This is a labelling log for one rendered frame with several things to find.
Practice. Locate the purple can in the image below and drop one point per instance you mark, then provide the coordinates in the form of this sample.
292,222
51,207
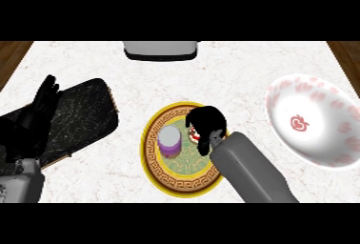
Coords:
169,141

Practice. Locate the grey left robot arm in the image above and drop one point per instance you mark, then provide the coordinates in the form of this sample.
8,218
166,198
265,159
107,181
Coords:
19,181

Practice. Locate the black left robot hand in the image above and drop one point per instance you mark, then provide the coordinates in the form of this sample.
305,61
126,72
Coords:
36,120

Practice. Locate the red and white cupcake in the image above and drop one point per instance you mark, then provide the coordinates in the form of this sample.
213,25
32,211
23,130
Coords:
194,135

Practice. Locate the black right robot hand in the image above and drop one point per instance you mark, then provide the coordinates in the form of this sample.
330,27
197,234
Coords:
207,122

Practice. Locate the yellow patterned plate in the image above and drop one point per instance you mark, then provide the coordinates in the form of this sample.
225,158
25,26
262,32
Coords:
175,171

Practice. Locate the grey appliance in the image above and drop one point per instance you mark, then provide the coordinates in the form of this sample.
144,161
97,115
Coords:
162,50

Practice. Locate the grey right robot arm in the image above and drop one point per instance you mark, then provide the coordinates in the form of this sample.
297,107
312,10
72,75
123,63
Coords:
252,171

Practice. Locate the black marbled cutting board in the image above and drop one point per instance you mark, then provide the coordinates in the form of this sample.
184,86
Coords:
81,117

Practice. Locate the white bowl with red print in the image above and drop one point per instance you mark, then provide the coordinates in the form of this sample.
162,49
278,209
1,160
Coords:
320,124

